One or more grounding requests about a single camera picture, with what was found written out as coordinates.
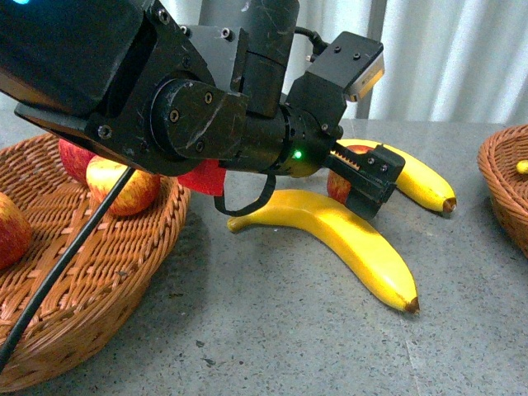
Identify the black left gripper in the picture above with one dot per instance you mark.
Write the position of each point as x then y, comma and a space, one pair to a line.
292, 135

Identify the red-orange back apple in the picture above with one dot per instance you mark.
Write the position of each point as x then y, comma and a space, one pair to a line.
338, 187

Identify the yellow banana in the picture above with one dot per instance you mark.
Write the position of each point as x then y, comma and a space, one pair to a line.
418, 181
365, 251

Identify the dark red front apple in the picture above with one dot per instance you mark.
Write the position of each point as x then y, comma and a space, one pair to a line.
16, 233

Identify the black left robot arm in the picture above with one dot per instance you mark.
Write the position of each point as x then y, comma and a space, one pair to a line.
124, 80

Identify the right brown wicker basket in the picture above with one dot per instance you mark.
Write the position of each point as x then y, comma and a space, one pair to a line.
497, 158

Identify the brown wicker basket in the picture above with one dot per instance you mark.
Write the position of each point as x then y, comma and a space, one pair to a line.
102, 285
497, 158

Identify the pale pleated curtain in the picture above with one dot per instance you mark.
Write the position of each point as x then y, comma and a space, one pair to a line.
457, 61

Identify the yellow fruit in right basket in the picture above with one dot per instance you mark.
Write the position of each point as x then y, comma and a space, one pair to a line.
522, 167

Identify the yellow-red apple in basket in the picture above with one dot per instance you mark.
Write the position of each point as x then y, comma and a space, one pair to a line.
137, 195

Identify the left brown wicker basket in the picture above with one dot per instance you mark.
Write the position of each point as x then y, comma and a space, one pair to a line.
102, 285

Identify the back red apple in basket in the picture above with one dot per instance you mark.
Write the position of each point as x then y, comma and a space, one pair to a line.
75, 160

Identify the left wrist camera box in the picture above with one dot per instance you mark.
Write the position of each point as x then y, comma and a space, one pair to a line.
348, 67

